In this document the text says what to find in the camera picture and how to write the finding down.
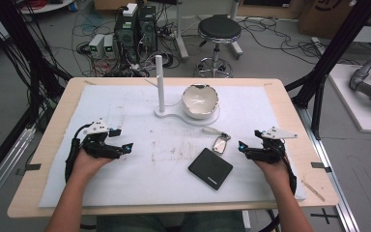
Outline black round stool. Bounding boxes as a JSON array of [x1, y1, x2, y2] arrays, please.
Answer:
[[194, 14, 243, 78]]

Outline light wooden table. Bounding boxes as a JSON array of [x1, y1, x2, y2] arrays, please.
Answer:
[[7, 76, 340, 219]]

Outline black wallet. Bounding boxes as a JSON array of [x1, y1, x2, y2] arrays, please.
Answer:
[[187, 147, 235, 191]]

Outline black tape cross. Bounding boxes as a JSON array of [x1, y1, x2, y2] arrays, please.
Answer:
[[309, 207, 339, 226]]

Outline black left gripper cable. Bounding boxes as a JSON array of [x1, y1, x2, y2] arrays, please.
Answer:
[[64, 123, 95, 183]]

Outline silver key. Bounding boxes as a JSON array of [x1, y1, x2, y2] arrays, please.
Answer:
[[212, 132, 232, 155]]

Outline thin wooden stick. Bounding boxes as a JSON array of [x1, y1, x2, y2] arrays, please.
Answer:
[[300, 179, 327, 203]]

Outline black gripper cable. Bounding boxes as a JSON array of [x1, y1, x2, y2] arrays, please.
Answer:
[[64, 123, 95, 183], [282, 155, 299, 195]]

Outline black tape strip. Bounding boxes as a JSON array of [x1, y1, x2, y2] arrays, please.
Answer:
[[14, 162, 43, 177], [310, 161, 333, 174]]

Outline black computer tower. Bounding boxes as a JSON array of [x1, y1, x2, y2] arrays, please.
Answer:
[[137, 5, 158, 53], [113, 12, 142, 64]]

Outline white stand with post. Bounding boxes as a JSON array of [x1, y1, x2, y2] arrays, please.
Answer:
[[154, 54, 221, 127]]

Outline tangle of floor cables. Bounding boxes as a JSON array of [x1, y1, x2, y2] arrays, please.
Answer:
[[71, 3, 361, 78]]

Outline white foam mat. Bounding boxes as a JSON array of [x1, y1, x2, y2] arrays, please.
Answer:
[[38, 84, 307, 209]]

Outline aluminium rail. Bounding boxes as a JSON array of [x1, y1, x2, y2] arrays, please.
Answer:
[[0, 127, 37, 215], [295, 105, 362, 232]]

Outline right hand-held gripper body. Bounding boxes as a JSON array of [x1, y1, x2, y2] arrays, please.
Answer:
[[244, 126, 299, 165]]

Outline person's jeans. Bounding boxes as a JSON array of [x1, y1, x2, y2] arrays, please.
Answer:
[[95, 210, 246, 232]]

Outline white eggshell-shaped bowl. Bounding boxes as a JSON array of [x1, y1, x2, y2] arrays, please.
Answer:
[[181, 83, 220, 121]]

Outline clear key tag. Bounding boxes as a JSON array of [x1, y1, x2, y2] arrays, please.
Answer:
[[201, 126, 227, 136]]

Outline white floor board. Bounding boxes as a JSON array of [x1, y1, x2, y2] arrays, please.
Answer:
[[328, 63, 371, 135]]

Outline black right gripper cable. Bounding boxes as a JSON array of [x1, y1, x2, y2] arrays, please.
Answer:
[[282, 155, 299, 195]]

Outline person's left hand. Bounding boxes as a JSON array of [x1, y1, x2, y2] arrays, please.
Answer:
[[71, 148, 114, 182]]

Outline person's right hand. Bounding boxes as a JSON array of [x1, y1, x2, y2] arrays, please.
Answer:
[[253, 158, 293, 191]]

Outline black metal frame with cables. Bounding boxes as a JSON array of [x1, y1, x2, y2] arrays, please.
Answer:
[[0, 0, 74, 191]]

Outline cardboard box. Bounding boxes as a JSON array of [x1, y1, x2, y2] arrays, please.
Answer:
[[297, 0, 356, 41]]

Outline small white box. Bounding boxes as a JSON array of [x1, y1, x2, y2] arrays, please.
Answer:
[[102, 34, 117, 60], [88, 33, 106, 59]]

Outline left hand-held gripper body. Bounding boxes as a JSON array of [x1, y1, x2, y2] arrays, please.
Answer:
[[74, 118, 124, 160]]

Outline white power strip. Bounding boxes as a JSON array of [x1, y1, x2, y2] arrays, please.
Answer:
[[122, 2, 139, 18]]

